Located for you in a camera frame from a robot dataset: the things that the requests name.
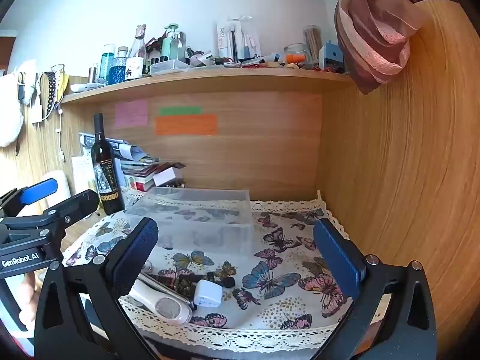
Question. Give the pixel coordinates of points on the dark perforated ball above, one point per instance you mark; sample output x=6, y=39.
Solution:
x=185, y=285

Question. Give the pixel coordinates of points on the wooden shelf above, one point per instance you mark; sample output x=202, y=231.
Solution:
x=225, y=82

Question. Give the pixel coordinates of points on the blue pencil sharpener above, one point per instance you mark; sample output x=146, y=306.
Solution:
x=332, y=57

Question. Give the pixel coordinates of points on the white paper sheets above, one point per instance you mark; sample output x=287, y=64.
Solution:
x=80, y=174

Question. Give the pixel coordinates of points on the brown wrapped bar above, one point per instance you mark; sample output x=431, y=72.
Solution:
x=168, y=165

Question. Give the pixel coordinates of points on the orange sticky note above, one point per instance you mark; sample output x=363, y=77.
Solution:
x=185, y=125

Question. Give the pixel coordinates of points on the clear plastic tray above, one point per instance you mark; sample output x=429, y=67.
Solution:
x=168, y=66

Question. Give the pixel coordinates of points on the rolled magazines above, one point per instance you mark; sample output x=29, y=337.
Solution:
x=120, y=148

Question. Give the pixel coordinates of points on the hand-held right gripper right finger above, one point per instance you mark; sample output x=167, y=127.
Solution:
x=337, y=258

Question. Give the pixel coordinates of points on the white handheld massager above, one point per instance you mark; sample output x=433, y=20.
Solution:
x=168, y=307

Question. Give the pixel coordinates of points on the white charger plug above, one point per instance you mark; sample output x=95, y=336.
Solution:
x=208, y=292

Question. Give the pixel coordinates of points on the dark wine bottle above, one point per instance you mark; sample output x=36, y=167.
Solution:
x=107, y=180

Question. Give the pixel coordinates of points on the small white box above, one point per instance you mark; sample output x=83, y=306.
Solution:
x=165, y=175

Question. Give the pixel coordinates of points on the clear bottle with pink top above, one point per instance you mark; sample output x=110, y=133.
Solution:
x=137, y=56

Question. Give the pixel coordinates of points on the low glass jar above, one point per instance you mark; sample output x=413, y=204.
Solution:
x=295, y=50

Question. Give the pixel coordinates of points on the stack of books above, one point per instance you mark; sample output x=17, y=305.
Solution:
x=142, y=176

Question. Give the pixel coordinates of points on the green sticky note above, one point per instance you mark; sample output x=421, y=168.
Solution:
x=180, y=110

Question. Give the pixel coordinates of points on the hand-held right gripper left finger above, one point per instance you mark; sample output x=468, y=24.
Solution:
x=135, y=255

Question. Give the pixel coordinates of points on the small brown case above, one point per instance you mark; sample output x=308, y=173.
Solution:
x=167, y=276

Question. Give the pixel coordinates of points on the pink sticky note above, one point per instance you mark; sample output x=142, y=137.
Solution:
x=131, y=113

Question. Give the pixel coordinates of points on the mint green pump bottle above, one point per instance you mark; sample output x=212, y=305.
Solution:
x=172, y=47

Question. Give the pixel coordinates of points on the butterfly print lace tablecloth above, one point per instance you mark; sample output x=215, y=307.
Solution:
x=277, y=262

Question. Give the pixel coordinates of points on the person's left hand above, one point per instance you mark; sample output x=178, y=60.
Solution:
x=32, y=296

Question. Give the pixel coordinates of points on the tall glass jar with sticks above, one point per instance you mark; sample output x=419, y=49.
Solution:
x=312, y=45

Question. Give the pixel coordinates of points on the teal glass bottle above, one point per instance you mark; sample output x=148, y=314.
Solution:
x=107, y=63

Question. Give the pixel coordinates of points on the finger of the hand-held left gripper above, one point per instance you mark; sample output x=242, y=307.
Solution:
x=75, y=204
x=37, y=192

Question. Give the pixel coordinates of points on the clear plastic box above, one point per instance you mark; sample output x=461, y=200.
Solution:
x=195, y=210

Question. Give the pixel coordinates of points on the pink brown scarf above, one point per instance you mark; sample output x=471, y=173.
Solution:
x=375, y=33

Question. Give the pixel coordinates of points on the packaged tool set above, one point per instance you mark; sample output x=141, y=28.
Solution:
x=238, y=39

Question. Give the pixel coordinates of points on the white fluffy cloth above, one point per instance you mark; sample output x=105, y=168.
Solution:
x=11, y=120

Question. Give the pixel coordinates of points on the blue patterned bottle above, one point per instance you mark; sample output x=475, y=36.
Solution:
x=118, y=69

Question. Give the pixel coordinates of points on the small silver can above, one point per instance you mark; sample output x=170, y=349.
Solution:
x=93, y=75

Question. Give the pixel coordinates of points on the orange marker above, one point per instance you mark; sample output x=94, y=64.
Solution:
x=294, y=58

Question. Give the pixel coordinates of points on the small black cylinder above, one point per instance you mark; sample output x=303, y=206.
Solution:
x=225, y=281

